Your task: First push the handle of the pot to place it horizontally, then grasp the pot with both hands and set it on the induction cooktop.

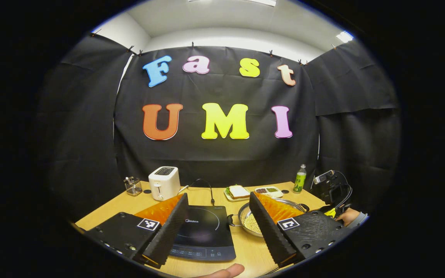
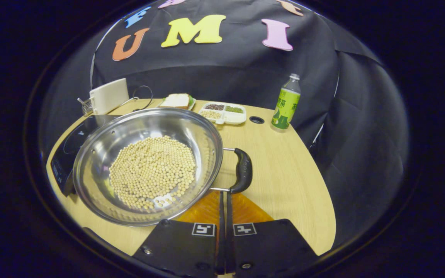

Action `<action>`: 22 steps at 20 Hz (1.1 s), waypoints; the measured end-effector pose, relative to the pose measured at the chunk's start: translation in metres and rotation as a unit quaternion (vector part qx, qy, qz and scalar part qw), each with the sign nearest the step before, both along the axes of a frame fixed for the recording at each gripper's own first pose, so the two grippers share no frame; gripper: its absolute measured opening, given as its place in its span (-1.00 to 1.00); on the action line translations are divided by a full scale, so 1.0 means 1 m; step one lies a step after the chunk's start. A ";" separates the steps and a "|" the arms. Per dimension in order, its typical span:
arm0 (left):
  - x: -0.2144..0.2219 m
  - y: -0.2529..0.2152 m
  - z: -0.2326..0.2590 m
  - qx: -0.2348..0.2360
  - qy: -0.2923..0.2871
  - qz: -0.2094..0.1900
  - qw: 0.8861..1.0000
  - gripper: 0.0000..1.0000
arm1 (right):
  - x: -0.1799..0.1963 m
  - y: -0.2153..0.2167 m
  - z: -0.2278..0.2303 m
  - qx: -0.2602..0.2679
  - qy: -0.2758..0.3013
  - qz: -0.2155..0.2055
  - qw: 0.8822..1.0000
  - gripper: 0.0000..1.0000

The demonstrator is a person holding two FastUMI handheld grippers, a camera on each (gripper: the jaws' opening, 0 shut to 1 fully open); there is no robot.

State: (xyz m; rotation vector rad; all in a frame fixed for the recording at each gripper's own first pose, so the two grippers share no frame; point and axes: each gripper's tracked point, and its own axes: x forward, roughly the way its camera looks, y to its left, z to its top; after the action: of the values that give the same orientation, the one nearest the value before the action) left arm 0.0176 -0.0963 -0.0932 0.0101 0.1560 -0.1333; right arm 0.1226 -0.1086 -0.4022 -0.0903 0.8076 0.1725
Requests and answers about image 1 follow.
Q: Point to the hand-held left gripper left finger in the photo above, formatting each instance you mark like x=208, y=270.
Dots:
x=170, y=231

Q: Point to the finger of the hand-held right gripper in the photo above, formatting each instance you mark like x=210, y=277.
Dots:
x=333, y=212

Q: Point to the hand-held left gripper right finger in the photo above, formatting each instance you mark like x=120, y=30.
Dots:
x=269, y=231

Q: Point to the black induction cooktop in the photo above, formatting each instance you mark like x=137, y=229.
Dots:
x=207, y=231

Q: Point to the pile of yellow soybeans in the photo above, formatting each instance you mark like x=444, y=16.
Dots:
x=251, y=224

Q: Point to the green drink bottle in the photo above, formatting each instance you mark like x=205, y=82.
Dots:
x=299, y=181

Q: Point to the white divided dish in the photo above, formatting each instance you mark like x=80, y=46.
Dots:
x=269, y=191

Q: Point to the white toaster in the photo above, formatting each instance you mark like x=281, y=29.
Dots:
x=163, y=183

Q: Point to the sandwich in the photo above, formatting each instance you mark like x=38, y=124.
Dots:
x=238, y=191

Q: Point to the white plate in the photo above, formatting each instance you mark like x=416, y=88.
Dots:
x=226, y=195

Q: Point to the white-tipped utensil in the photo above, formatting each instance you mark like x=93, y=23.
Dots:
x=129, y=180

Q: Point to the black backdrop cloth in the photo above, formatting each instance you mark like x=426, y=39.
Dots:
x=222, y=154

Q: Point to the small ceiling light panel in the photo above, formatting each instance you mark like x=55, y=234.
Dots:
x=344, y=36

